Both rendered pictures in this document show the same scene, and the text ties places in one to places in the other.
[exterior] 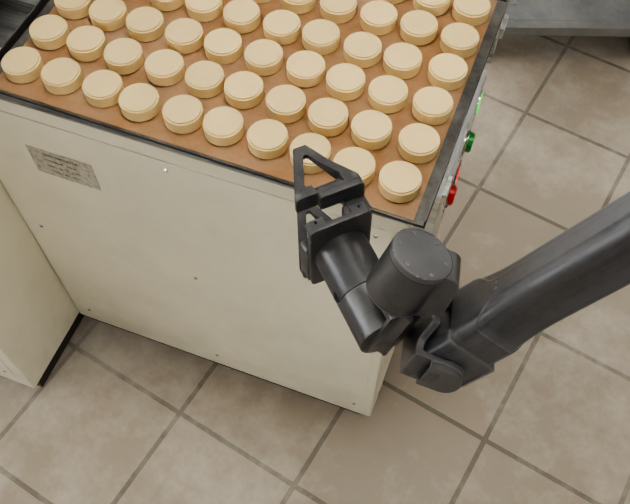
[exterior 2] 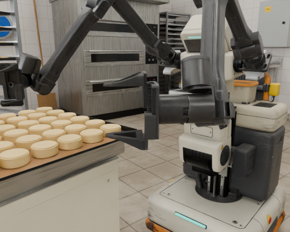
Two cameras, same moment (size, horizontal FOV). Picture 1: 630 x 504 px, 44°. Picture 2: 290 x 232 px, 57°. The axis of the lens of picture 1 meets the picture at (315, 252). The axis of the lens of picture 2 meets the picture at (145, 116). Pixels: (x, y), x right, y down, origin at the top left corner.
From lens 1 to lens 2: 75 cm
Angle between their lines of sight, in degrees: 68
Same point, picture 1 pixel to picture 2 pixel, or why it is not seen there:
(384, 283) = (202, 70)
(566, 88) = not seen: hidden behind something
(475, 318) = (217, 78)
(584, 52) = not seen: hidden behind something
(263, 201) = (49, 209)
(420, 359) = (225, 102)
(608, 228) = (213, 28)
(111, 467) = not seen: outside the picture
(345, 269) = (176, 96)
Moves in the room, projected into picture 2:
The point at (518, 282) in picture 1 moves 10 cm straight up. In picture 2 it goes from (212, 60) to (215, 13)
